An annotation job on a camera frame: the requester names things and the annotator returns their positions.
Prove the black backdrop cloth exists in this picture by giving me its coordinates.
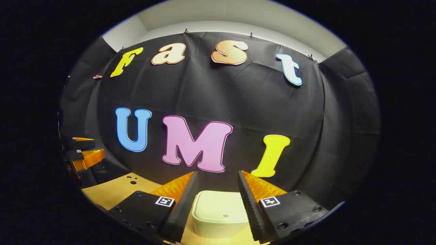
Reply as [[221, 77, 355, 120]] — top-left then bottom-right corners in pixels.
[[59, 32, 380, 208]]

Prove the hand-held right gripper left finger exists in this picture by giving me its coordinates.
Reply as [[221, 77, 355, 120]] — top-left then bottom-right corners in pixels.
[[108, 171, 199, 243]]

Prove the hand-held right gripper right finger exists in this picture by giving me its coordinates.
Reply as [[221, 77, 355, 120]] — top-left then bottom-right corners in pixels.
[[238, 170, 329, 244]]

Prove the wooden desktop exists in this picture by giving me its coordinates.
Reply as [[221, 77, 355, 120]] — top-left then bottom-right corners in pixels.
[[82, 172, 273, 245]]

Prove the pale green desktop garbage bin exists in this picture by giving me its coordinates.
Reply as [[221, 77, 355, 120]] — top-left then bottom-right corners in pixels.
[[191, 190, 251, 239]]

